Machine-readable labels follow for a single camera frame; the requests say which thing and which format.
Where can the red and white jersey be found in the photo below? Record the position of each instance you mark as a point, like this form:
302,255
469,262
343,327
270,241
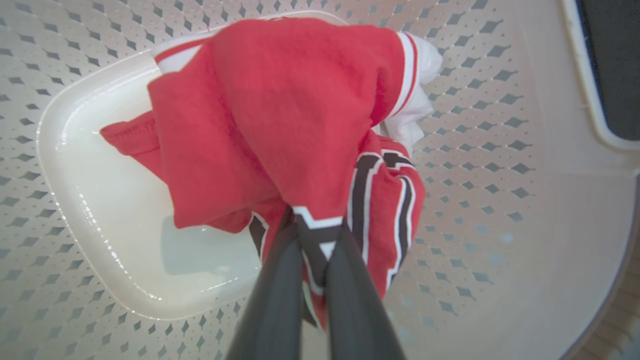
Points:
280,115

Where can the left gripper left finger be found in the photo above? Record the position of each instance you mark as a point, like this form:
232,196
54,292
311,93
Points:
275,305

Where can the cream perforated laundry basket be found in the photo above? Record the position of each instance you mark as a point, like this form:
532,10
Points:
500,250

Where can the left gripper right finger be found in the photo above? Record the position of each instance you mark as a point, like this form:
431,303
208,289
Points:
355,315

